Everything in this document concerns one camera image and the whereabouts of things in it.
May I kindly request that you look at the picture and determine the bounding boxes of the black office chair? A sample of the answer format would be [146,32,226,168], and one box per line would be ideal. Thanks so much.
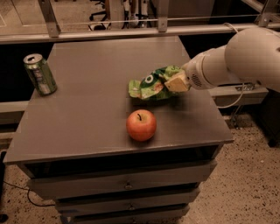
[88,0,111,31]

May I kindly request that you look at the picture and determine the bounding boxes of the middle drawer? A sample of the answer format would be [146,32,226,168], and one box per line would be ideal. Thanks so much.
[56,186,200,216]

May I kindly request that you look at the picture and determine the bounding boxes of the white cable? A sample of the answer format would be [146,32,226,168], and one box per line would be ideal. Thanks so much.
[216,22,248,109]

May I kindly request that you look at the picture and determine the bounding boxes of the grey drawer cabinet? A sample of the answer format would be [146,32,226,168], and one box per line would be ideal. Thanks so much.
[3,36,235,224]

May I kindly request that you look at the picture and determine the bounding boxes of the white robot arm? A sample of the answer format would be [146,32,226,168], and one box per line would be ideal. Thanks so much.
[165,27,280,92]

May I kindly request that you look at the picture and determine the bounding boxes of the green rice chip bag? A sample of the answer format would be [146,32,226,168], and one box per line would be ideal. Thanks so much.
[128,66,182,101]

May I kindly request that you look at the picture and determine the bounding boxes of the drawer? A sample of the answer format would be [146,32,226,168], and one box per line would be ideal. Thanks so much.
[56,186,200,216]
[60,204,190,224]
[28,159,217,200]

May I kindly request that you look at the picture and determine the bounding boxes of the green soda can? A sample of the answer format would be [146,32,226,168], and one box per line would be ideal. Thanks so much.
[24,53,57,96]

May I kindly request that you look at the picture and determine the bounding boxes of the top drawer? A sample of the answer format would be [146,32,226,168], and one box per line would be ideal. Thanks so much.
[28,159,217,200]

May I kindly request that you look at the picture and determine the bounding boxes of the bottom drawer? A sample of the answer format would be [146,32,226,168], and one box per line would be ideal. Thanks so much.
[60,204,190,224]

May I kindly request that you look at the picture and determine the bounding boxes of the red apple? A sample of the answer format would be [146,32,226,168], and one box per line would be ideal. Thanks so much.
[126,109,157,142]

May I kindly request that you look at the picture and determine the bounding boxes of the metal railing frame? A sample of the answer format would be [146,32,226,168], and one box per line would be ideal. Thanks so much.
[0,0,280,45]

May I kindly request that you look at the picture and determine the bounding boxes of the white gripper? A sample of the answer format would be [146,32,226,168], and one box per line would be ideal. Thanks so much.
[164,50,222,93]

